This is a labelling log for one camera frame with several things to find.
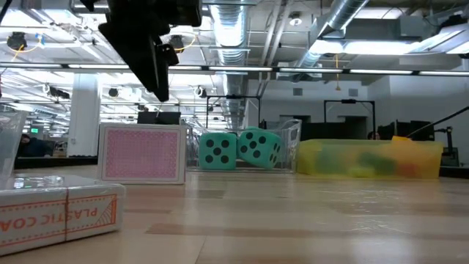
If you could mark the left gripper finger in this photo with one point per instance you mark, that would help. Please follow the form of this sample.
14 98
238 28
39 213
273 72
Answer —
143 55
168 54

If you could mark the purple playing card deck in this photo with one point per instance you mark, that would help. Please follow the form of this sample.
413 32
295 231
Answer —
143 154

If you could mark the teal foam dice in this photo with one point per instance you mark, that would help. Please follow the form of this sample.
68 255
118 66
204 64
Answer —
218 151
258 146

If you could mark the orange playing card deck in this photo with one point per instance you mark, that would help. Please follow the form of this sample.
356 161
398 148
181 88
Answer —
55 220

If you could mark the red small brick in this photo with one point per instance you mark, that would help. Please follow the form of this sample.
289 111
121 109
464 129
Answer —
408 169

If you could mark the black desk monitor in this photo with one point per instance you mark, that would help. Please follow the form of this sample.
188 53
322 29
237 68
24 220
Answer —
172 118
417 130

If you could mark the white square pillar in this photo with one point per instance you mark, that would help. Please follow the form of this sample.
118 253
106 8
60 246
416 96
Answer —
84 113

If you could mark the long ceiling light strip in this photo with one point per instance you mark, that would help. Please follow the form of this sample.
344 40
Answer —
293 69

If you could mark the clear wavy plastic bin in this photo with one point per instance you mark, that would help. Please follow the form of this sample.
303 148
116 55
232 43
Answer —
293 146

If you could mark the clear rectangular plastic container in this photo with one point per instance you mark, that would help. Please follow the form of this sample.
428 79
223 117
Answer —
11 139

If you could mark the yellow translucent tray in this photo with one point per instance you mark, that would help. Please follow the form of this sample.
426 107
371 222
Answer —
329 157

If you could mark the thin black slanted rod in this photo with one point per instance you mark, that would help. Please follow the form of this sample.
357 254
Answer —
439 122

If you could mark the black background stand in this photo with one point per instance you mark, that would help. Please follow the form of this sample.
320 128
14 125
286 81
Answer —
450 154

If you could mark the silver ceiling duct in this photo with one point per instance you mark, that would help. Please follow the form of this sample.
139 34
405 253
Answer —
230 33
337 18

